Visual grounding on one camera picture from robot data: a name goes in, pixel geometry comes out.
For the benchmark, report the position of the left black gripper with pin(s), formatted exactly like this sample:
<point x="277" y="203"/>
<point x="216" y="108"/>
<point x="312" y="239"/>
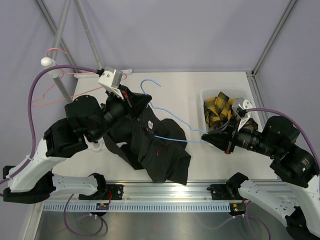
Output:
<point x="139" y="102"/>

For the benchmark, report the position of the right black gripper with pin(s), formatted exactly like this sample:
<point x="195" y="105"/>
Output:
<point x="223" y="139"/>

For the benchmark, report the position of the yellow plaid flannel shirt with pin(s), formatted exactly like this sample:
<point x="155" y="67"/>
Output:
<point x="250" y="125"/>

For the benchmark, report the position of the black pinstripe shirt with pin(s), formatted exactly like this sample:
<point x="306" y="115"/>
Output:
<point x="148" y="143"/>

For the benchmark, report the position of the white plastic basket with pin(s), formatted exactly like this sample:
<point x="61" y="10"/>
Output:
<point x="217" y="109"/>

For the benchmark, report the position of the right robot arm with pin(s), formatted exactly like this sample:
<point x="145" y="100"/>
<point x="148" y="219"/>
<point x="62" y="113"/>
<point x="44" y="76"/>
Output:
<point x="293" y="165"/>

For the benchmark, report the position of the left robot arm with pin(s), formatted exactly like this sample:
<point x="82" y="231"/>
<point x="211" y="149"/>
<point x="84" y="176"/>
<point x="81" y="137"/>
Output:
<point x="86" y="122"/>

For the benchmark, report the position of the grey clothes rack pole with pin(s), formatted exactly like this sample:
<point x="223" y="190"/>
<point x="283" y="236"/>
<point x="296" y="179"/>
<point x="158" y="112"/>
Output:
<point x="50" y="61"/>

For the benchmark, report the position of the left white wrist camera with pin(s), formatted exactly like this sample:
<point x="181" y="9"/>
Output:
<point x="109" y="79"/>

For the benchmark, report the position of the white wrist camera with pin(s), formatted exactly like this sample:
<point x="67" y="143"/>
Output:
<point x="109" y="79"/>
<point x="243" y="110"/>

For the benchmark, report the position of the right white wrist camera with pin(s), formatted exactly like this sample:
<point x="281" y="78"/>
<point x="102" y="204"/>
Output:
<point x="243" y="110"/>

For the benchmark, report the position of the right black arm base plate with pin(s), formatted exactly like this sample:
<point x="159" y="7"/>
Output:
<point x="220" y="192"/>

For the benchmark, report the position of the aluminium mounting rail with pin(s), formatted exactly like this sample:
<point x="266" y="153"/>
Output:
<point x="139" y="191"/>

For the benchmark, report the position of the white slotted cable duct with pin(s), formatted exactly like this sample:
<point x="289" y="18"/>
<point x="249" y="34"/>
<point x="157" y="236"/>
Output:
<point x="135" y="207"/>

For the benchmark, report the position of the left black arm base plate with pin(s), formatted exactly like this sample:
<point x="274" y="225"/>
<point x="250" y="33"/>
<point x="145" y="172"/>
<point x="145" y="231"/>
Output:
<point x="113" y="192"/>

